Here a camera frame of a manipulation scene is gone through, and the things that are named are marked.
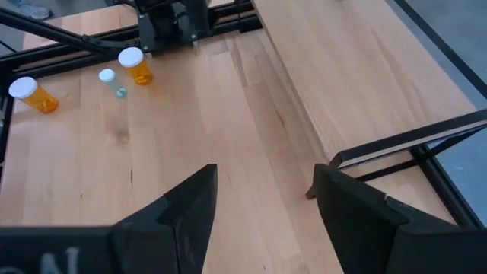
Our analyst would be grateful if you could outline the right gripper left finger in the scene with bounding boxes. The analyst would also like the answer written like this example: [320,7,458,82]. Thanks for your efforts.
[110,163,219,274]

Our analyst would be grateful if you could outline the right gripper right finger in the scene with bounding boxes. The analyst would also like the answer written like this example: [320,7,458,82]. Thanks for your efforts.
[314,163,457,274]

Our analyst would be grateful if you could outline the large orange medicine bottle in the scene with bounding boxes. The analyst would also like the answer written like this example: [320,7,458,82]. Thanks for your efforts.
[8,76,60,114]
[117,46,154,86]

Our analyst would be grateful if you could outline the teal translucent medicine bottle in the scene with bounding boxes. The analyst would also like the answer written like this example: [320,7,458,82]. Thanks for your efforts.
[98,68,129,99]

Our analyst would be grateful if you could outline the person's foot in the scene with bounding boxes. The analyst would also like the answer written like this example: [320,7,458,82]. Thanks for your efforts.
[7,0,51,20]

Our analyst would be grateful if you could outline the black aluminium frame rails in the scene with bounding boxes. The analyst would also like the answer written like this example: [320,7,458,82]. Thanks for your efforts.
[410,146,487,230]
[0,2,263,180]

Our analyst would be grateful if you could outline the wooden shelf black frame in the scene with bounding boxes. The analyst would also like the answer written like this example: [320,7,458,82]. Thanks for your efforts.
[250,0,487,229]

